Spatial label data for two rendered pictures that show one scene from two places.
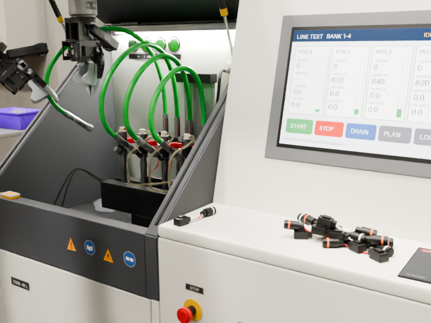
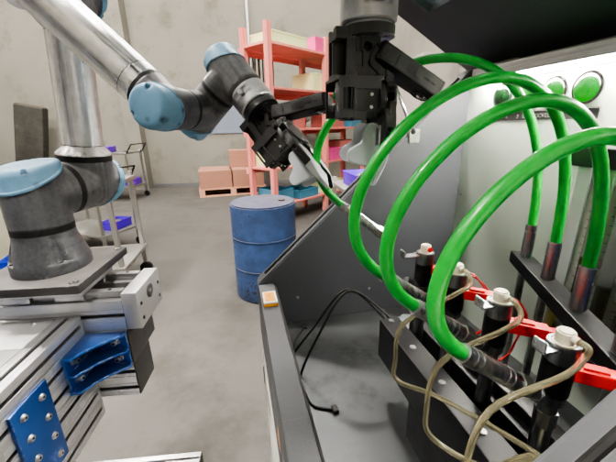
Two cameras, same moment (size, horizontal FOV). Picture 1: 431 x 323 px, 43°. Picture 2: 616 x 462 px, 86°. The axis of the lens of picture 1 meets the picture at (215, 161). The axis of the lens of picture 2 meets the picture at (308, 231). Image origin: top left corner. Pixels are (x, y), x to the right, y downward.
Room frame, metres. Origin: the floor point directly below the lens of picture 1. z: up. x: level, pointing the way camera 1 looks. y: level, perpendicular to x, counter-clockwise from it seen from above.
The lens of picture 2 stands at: (1.08, 0.07, 1.33)
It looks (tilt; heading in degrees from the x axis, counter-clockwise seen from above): 18 degrees down; 43
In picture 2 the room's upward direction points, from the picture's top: 1 degrees counter-clockwise
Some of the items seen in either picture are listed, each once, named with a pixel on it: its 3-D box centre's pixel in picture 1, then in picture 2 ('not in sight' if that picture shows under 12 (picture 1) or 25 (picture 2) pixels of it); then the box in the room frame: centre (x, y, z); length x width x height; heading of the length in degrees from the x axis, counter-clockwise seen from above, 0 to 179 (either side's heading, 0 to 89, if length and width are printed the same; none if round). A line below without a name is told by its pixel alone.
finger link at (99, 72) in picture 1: (96, 62); (382, 122); (1.51, 0.33, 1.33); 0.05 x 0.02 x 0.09; 55
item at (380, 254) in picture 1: (338, 231); not in sight; (1.04, -0.25, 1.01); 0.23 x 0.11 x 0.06; 55
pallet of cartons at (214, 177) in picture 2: not in sight; (230, 171); (5.06, 6.03, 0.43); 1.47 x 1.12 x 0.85; 138
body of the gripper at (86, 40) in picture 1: (82, 40); (361, 77); (1.50, 0.36, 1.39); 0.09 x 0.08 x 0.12; 145
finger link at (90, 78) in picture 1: (90, 79); (366, 156); (1.50, 0.34, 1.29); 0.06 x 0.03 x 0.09; 145
